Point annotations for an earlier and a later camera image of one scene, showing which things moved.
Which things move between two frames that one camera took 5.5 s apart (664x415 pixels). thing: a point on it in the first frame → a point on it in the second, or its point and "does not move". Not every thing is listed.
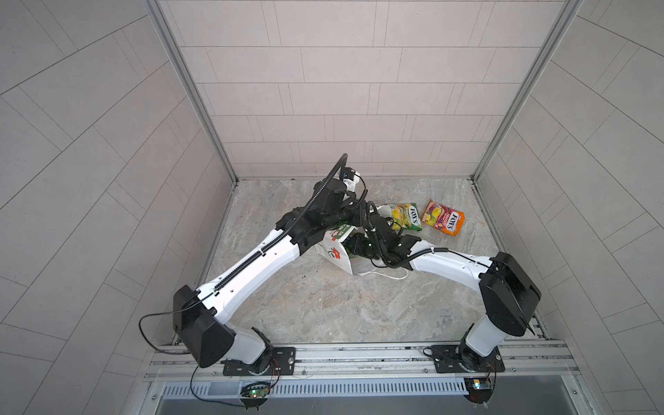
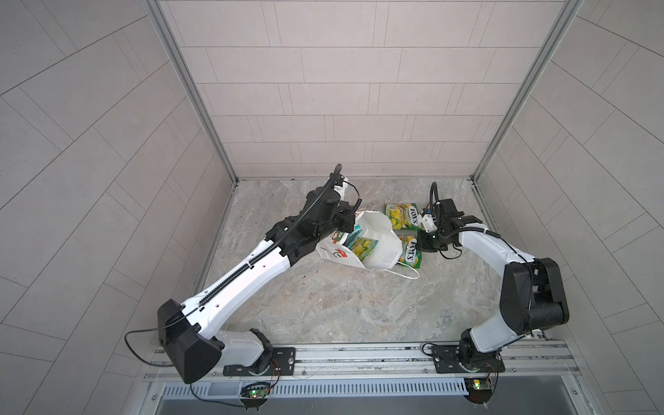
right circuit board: (479, 389) does not move
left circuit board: (255, 392) does not move
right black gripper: (354, 246) → (424, 245)
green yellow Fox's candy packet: (406, 215) does not move
